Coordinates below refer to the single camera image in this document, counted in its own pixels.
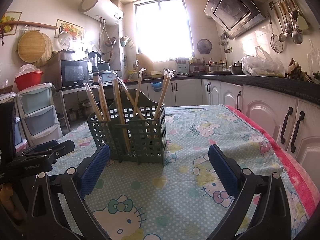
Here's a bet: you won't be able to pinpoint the long chopstick pair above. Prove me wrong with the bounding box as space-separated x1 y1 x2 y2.
117 77 145 120

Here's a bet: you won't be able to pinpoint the white kitchen cabinets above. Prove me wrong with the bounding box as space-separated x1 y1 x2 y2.
164 77 319 185

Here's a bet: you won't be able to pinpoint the hanging ladles and utensils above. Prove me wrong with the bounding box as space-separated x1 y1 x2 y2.
267 0 311 54

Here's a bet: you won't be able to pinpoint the left hand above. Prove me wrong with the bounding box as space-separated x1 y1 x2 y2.
1 184 22 220

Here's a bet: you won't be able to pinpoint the plastic drawer unit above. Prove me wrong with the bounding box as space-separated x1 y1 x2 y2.
16 83 62 146

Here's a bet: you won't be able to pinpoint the pink blanket under cloth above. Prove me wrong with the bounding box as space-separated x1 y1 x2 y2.
224 105 319 218

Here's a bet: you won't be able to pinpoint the red plastic basin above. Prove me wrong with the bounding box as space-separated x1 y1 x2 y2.
15 70 43 91

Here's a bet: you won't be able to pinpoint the black microwave oven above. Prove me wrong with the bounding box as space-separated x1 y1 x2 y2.
45 60 89 90

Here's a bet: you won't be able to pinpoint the green plastic utensil basket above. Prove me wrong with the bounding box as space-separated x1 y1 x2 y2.
87 91 167 165

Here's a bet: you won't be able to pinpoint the Hello Kitty patterned tablecloth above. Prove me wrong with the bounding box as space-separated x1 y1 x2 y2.
47 103 308 240

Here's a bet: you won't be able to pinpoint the round bamboo tray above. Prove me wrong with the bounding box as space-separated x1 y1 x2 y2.
17 30 53 67

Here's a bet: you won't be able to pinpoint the white water heater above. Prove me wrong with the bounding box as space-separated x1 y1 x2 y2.
79 0 123 25

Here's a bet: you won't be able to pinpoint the steel pot on counter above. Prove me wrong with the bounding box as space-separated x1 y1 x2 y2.
229 61 243 75

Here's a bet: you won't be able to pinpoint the plastic bag on counter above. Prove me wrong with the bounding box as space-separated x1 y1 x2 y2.
241 46 285 77

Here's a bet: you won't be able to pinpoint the range hood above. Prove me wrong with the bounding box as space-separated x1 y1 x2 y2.
204 0 266 40

